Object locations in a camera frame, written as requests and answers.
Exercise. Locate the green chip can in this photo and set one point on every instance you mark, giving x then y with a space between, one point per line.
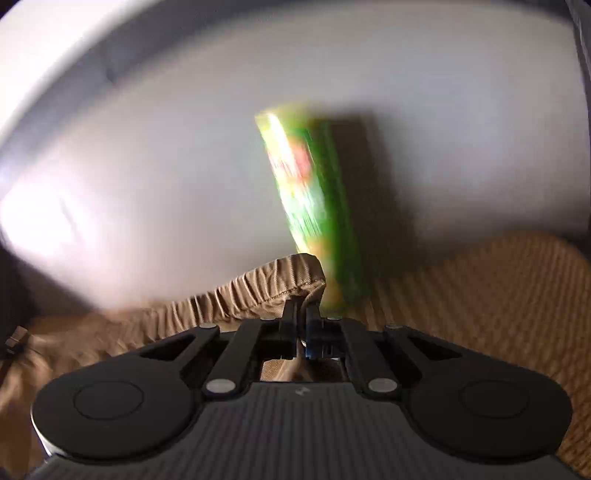
318 207

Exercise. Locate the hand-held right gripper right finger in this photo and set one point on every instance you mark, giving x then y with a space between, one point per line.
314 334

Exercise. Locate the grey sofa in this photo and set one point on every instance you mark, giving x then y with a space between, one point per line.
161 138

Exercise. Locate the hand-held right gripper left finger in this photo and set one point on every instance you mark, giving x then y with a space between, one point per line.
288 332

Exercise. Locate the tan jacket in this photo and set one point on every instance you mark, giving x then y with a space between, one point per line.
258 290

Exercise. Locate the woven brown mat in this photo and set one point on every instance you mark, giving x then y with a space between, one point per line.
485 295

